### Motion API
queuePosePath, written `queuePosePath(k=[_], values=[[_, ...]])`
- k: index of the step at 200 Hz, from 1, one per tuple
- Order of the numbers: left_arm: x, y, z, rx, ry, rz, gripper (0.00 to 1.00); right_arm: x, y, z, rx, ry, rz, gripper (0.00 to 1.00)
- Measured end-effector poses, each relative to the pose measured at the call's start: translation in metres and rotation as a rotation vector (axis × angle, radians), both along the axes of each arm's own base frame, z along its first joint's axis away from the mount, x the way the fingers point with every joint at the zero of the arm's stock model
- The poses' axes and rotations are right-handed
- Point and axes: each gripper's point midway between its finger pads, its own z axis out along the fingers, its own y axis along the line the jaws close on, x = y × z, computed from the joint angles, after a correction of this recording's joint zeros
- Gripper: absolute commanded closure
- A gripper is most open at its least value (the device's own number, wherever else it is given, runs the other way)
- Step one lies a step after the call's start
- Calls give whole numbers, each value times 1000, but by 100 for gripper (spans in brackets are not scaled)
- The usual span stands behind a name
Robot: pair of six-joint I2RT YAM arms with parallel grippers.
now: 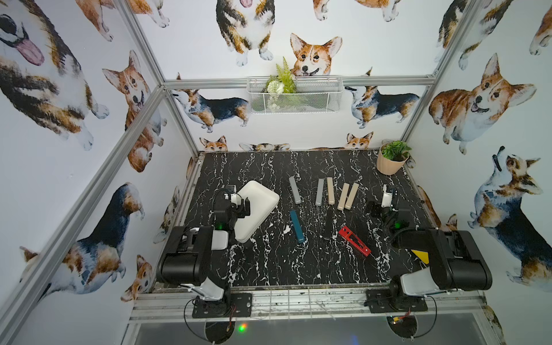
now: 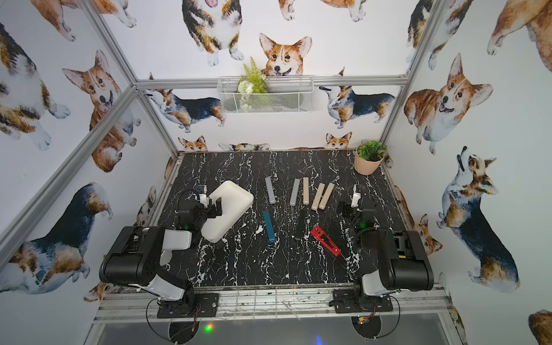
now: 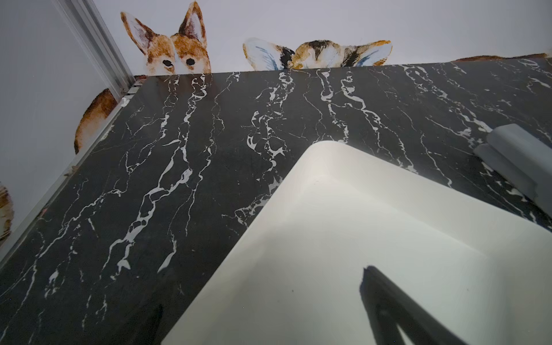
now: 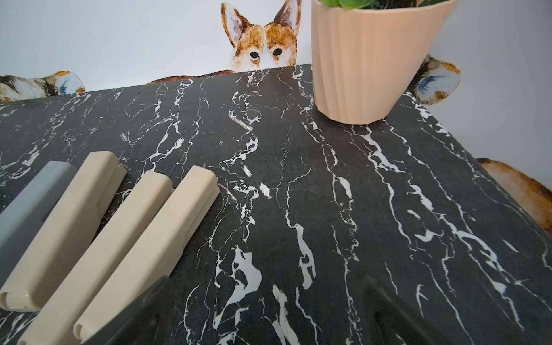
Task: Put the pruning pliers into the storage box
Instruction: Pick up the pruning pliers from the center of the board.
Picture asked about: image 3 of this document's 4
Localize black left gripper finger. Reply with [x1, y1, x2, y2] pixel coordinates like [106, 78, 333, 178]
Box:
[359, 266, 464, 344]

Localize white plastic storage box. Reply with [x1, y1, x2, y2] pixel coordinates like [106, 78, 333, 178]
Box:
[164, 141, 551, 344]

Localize light grey pruning pliers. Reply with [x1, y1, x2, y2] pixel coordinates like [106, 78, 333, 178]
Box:
[474, 124, 551, 216]

